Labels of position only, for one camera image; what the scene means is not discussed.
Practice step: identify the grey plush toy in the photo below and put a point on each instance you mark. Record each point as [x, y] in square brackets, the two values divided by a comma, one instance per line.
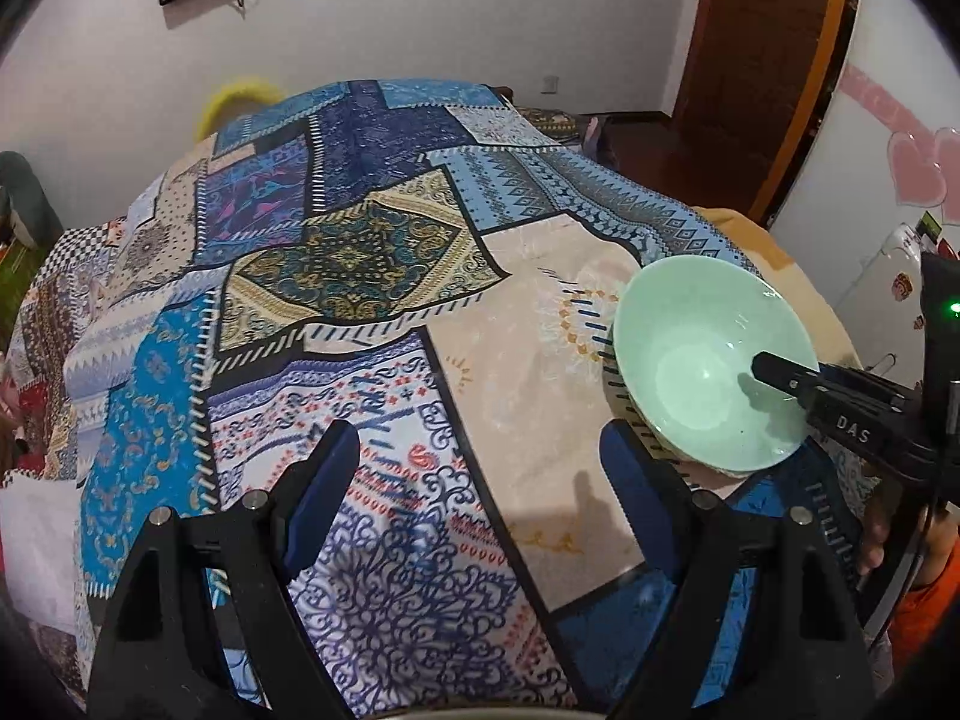
[25, 207]

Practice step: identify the green cardboard box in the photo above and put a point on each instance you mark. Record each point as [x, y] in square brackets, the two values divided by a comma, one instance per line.
[18, 268]

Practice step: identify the person right hand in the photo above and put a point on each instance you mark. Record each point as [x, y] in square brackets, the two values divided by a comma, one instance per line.
[941, 535]

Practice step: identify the mint green bowl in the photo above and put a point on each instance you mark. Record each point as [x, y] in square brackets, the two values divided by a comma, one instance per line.
[684, 336]

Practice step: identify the patchwork patterned tablecloth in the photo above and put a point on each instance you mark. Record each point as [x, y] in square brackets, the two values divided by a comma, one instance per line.
[332, 394]

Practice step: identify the white sticker suitcase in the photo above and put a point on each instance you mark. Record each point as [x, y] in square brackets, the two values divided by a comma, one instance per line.
[881, 311]

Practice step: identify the white folded paper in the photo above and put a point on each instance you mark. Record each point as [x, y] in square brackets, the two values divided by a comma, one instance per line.
[38, 521]

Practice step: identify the bag on floor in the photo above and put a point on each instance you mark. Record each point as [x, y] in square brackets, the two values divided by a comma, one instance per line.
[582, 133]

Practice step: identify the wooden door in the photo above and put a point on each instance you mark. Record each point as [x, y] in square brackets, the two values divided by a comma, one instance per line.
[758, 77]

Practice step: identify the white wall socket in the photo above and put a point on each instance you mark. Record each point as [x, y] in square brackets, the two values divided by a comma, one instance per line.
[550, 84]

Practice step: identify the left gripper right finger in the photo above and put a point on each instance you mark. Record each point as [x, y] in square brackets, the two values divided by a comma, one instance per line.
[760, 624]

